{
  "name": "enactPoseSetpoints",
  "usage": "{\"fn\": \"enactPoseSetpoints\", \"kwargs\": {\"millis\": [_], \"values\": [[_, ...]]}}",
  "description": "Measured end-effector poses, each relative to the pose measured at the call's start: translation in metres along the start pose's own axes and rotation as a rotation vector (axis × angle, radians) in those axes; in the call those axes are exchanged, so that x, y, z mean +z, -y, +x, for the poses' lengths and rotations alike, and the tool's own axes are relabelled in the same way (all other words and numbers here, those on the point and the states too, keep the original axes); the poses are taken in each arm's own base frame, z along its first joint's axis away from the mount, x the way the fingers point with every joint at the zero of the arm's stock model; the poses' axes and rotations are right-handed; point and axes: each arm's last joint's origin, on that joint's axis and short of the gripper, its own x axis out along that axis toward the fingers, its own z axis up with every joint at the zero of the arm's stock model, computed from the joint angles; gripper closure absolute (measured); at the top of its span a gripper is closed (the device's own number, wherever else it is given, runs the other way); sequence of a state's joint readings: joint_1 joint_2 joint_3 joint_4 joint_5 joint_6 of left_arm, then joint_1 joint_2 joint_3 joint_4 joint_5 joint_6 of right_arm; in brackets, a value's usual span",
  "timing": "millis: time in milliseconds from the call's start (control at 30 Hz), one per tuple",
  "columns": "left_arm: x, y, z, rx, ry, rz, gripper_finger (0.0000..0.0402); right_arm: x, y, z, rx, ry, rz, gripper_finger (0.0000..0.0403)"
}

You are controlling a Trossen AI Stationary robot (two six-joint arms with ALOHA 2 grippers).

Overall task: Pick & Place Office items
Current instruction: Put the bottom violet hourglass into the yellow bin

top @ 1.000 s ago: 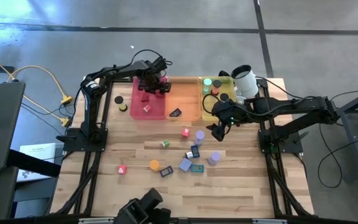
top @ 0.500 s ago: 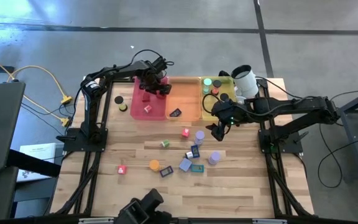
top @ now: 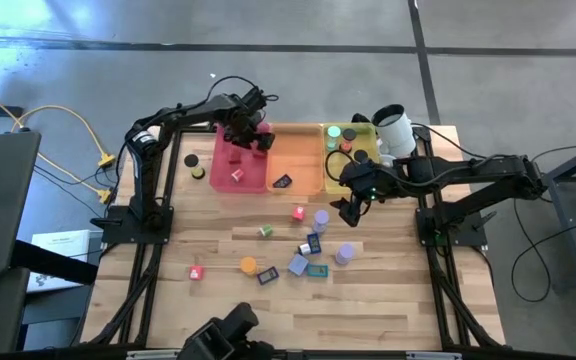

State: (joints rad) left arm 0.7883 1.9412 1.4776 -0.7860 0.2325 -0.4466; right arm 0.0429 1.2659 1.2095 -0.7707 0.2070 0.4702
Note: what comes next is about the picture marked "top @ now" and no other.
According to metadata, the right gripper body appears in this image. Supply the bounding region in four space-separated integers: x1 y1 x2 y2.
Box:
338 160 405 202

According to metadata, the orange hourglass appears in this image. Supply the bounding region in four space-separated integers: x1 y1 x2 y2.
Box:
239 256 259 277

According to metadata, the yellow extension cable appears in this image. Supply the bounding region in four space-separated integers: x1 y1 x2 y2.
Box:
0 82 118 205

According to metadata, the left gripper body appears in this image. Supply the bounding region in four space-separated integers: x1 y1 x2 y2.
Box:
220 89 272 135

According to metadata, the dark metal side table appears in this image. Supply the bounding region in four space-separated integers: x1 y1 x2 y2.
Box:
542 137 576 296

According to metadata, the yellow plastic tray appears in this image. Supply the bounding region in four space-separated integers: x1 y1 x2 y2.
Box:
321 122 382 196

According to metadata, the white cylindrical lamp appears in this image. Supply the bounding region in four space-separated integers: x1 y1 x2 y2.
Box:
370 103 418 160

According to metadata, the large grey charger block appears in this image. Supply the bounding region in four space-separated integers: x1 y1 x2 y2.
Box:
287 253 310 277

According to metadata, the orange plastic tray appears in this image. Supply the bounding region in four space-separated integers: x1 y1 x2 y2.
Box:
266 122 325 196

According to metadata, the black hourglass red sand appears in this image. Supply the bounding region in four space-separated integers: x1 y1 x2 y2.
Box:
340 127 358 154

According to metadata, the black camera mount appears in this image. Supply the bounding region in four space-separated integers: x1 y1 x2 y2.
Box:
176 301 275 360

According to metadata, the dark purple digital clock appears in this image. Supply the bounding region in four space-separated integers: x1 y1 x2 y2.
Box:
256 266 281 287

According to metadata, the pink plastic tray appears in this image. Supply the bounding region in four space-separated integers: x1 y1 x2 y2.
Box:
209 122 273 195

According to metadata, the purple hourglass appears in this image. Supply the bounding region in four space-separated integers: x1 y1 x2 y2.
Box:
312 209 330 235
334 242 355 266

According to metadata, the mint green hourglass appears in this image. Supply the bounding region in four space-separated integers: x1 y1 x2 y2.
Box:
326 124 343 152

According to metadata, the paper booklet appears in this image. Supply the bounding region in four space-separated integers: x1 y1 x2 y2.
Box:
26 228 92 294

